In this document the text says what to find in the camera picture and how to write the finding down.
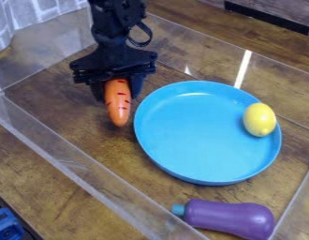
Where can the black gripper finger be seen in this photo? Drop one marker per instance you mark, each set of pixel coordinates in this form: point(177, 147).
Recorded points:
point(137, 80)
point(97, 89)

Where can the clear acrylic enclosure wall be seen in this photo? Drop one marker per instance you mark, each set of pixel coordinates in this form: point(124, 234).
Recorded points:
point(75, 174)

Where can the purple toy eggplant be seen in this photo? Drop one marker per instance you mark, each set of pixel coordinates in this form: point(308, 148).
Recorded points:
point(248, 220)

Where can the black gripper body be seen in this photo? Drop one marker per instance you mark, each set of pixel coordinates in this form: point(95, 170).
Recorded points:
point(117, 58)

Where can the blue plastic tray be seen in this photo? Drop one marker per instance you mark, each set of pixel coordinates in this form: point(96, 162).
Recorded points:
point(188, 126)

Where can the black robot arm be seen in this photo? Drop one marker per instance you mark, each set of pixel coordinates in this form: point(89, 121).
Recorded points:
point(120, 33)

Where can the orange toy carrot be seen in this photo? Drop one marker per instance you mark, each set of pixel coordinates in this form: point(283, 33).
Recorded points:
point(119, 101)

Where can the dark wooden baseboard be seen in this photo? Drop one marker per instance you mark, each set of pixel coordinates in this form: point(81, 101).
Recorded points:
point(269, 18)

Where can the yellow toy lemon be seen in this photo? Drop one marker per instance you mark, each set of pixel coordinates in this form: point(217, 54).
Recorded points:
point(260, 119)

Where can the blue plastic crate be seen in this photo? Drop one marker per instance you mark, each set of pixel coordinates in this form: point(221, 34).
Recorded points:
point(11, 228)

